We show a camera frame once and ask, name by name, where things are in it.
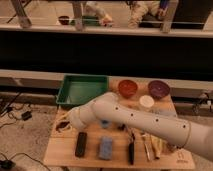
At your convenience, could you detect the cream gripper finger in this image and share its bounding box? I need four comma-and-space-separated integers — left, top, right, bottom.
60, 112, 71, 121
60, 124, 73, 132

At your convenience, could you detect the black remote control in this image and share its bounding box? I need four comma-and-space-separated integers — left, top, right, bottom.
75, 132, 87, 157

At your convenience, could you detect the red bowl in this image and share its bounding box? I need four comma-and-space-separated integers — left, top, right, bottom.
118, 80, 138, 98

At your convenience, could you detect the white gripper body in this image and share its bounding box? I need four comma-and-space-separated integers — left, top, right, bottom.
68, 107, 92, 130

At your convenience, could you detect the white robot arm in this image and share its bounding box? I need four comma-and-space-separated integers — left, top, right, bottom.
64, 92, 213, 162

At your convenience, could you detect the dark red grape bunch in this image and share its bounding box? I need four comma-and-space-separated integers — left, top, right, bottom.
56, 121, 69, 132

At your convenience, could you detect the white round container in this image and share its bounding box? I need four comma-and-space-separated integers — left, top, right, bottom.
139, 95, 154, 111

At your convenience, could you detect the black handled knife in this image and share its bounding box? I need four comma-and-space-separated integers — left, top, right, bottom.
128, 133, 135, 165

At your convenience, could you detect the metal fork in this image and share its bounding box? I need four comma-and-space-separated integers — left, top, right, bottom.
140, 132, 151, 162

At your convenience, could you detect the blue sponge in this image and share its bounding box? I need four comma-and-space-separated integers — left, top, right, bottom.
98, 137, 113, 160

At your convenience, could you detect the green plastic tray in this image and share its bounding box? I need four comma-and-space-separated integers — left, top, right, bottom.
56, 75, 109, 108

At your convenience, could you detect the light blue cloth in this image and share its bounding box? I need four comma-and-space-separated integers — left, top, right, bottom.
154, 108, 177, 117

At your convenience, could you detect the purple bowl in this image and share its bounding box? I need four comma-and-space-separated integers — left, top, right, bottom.
148, 80, 170, 99

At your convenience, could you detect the small black box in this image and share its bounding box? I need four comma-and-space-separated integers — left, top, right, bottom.
118, 124, 126, 131

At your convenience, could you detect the black power adapter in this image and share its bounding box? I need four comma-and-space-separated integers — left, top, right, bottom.
21, 111, 32, 121

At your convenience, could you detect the blue cup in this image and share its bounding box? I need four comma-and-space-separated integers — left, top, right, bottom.
101, 120, 110, 129

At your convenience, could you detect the black floor cable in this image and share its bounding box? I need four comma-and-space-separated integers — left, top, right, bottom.
0, 92, 51, 171

